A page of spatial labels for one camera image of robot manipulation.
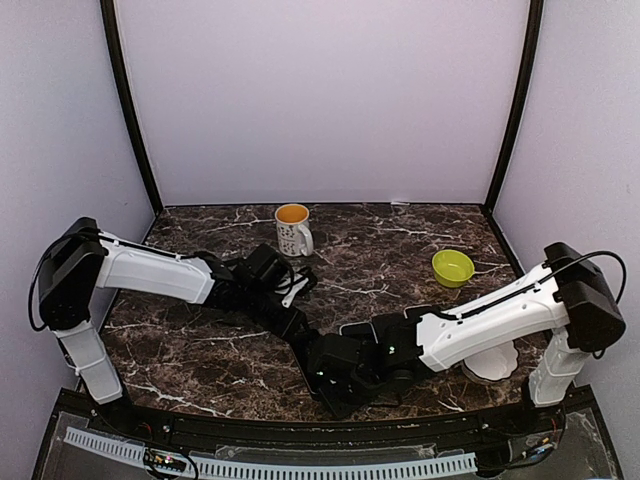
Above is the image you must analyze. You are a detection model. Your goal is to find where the black smartphone stack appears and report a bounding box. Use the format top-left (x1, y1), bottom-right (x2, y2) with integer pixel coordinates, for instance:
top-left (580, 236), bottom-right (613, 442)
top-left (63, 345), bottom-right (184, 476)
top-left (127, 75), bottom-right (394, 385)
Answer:
top-left (339, 322), bottom-right (375, 338)

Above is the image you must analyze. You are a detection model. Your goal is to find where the pink phone case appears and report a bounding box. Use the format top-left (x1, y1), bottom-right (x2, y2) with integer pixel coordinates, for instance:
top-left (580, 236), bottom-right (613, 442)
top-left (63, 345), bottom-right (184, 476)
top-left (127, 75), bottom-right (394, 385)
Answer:
top-left (404, 306), bottom-right (431, 320)

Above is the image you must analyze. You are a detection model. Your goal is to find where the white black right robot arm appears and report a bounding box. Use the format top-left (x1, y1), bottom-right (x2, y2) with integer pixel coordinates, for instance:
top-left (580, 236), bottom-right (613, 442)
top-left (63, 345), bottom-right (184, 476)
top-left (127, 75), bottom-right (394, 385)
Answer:
top-left (302, 242), bottom-right (626, 434)

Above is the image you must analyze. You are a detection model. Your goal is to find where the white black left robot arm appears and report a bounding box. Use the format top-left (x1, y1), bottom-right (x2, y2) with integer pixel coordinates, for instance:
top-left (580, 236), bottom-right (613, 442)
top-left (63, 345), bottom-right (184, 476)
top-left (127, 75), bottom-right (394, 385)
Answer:
top-left (27, 217), bottom-right (317, 436)

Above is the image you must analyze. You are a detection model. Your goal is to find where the white floral mug yellow inside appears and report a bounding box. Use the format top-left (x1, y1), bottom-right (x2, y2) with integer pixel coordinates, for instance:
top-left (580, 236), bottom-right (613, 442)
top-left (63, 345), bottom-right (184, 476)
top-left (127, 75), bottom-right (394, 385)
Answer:
top-left (275, 203), bottom-right (314, 257)

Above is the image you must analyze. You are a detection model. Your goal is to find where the white scalloped dish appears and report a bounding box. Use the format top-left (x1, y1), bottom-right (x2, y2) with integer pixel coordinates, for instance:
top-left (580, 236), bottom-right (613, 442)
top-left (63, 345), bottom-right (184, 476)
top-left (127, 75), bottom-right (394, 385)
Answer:
top-left (461, 341), bottom-right (519, 385)

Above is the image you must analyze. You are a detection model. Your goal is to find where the lime green bowl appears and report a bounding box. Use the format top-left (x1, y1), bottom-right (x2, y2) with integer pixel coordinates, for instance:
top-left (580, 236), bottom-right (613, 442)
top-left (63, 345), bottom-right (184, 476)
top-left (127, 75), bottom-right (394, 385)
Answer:
top-left (432, 249), bottom-right (475, 288)

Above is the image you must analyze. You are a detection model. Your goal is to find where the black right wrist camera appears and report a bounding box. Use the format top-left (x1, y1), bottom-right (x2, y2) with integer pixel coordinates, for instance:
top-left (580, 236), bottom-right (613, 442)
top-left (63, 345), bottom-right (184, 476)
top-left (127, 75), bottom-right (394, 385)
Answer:
top-left (306, 333), bottom-right (361, 380)

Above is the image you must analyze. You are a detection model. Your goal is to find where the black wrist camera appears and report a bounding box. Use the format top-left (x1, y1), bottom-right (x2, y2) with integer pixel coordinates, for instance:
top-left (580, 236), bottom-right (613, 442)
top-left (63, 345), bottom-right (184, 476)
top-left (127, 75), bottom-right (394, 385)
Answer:
top-left (306, 333), bottom-right (361, 380)
top-left (245, 244), bottom-right (318, 308)

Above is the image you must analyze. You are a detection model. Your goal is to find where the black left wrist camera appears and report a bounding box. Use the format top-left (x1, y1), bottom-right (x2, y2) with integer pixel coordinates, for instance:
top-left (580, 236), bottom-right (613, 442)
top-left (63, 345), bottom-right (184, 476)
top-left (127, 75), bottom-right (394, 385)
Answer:
top-left (245, 244), bottom-right (318, 308)

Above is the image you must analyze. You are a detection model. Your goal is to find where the white slotted cable duct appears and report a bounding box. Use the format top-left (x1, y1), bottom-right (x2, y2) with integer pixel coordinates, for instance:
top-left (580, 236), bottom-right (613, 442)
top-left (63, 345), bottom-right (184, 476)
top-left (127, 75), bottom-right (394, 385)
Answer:
top-left (63, 427), bottom-right (478, 479)

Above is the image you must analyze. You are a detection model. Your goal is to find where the black front table rail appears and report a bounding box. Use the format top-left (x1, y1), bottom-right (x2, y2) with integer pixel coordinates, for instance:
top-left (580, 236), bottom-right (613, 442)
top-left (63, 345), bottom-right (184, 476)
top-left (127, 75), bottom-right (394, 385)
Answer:
top-left (54, 387), bottom-right (596, 451)

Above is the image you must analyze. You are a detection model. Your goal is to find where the black left corner post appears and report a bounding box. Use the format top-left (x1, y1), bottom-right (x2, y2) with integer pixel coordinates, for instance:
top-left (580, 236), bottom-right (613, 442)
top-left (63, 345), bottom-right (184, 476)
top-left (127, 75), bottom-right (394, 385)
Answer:
top-left (99, 0), bottom-right (164, 216)

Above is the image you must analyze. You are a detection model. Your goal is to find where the black corner post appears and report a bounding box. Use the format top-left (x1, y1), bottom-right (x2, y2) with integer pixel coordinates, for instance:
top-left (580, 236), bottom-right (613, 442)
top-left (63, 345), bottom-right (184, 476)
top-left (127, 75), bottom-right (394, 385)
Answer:
top-left (99, 0), bottom-right (164, 216)
top-left (483, 0), bottom-right (544, 217)

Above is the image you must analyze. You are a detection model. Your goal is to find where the black right corner post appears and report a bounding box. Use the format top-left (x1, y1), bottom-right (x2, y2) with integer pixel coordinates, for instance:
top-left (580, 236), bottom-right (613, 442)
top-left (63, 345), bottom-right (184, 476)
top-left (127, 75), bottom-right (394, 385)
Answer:
top-left (483, 0), bottom-right (544, 217)

